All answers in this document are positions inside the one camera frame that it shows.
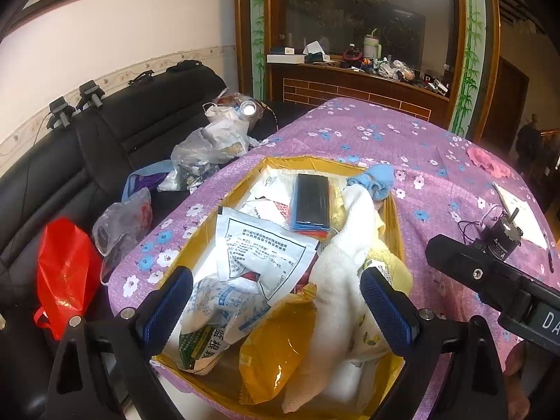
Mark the person's right hand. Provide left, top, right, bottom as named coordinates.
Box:
left=503, top=340, right=539, bottom=381

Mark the yellow packet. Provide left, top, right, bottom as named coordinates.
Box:
left=238, top=283, right=318, bottom=405

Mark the blue and purple bag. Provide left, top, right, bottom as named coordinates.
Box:
left=121, top=160, right=176, bottom=204

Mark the yellow cardboard box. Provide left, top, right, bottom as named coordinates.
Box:
left=151, top=154, right=414, bottom=420

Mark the black pouch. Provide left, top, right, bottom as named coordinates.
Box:
left=166, top=59, right=204, bottom=74

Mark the yellow towel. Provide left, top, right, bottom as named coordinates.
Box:
left=363, top=221, right=414, bottom=298

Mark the clear plastic bag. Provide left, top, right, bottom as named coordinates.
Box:
left=157, top=127, right=250, bottom=193
left=92, top=188, right=152, bottom=285

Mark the black leather sofa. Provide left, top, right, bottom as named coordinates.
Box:
left=0, top=60, right=281, bottom=420

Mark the white tumbler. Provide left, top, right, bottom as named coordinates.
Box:
left=363, top=30, right=382, bottom=60

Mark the purple floral tablecloth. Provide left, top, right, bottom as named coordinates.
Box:
left=107, top=96, right=560, bottom=420

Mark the black electric motor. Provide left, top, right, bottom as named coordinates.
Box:
left=457, top=208, right=526, bottom=259

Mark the brown wooden door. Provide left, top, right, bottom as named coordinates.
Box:
left=479, top=57, right=530, bottom=149

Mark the pink cloth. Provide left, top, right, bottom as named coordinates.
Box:
left=466, top=146, right=510, bottom=180

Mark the lemon print tissue pack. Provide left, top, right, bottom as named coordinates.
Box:
left=345, top=302, right=394, bottom=359

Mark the red plastic bag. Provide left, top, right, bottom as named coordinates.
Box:
left=34, top=216, right=103, bottom=342

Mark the black clamp device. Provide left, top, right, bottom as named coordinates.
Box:
left=48, top=97, right=75, bottom=128
left=76, top=79, right=106, bottom=110

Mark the white paper sheet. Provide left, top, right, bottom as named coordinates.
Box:
left=490, top=181, right=550, bottom=248

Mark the blue and white sachet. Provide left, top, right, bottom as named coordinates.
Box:
left=181, top=273, right=272, bottom=351

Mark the white towel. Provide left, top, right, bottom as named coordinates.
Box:
left=282, top=186, right=386, bottom=414

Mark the pile of small clutter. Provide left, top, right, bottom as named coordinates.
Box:
left=341, top=44, right=451, bottom=97

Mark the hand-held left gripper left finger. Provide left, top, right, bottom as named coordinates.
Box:
left=46, top=266, right=194, bottom=420

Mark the tissue box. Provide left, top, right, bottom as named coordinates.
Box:
left=303, top=40, right=331, bottom=64

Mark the wooden mirror cabinet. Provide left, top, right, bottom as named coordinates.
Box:
left=234, top=0, right=502, bottom=145

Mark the white printed sachet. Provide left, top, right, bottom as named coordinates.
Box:
left=215, top=206, right=320, bottom=305

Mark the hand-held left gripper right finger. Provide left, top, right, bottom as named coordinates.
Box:
left=359, top=267, right=510, bottom=420

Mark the blue cloth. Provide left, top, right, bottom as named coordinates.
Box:
left=347, top=164, right=397, bottom=202

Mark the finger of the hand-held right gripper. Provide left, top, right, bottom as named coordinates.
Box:
left=425, top=234, right=532, bottom=311

